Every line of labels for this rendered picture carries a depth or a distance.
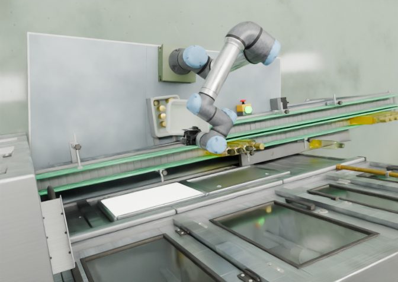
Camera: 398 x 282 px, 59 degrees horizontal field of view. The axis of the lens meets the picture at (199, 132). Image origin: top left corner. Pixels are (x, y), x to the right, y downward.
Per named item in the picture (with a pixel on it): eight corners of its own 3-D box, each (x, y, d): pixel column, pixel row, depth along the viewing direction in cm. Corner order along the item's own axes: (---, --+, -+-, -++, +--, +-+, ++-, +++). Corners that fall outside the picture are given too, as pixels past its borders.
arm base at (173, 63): (170, 45, 199) (176, 42, 190) (194, 51, 206) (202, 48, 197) (166, 71, 199) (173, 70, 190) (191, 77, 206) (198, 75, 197)
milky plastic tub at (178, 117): (162, 99, 177) (169, 98, 169) (202, 102, 187) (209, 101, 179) (161, 134, 177) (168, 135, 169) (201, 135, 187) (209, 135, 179)
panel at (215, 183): (98, 206, 169) (114, 225, 139) (96, 200, 169) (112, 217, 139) (252, 168, 209) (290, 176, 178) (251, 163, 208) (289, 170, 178)
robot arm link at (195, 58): (183, 43, 192) (194, 38, 180) (203, 57, 198) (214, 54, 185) (173, 62, 190) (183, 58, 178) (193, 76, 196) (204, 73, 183)
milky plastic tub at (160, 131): (151, 137, 204) (156, 137, 196) (145, 98, 202) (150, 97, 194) (178, 132, 211) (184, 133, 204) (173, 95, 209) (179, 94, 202)
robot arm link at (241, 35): (245, 6, 145) (191, 108, 136) (264, 22, 150) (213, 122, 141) (230, 13, 156) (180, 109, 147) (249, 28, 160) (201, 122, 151)
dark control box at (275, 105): (270, 110, 242) (278, 109, 234) (269, 98, 241) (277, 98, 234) (279, 108, 245) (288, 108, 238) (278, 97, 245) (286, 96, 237)
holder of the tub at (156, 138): (152, 146, 205) (157, 147, 198) (145, 98, 202) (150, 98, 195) (179, 141, 212) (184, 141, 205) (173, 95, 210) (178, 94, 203)
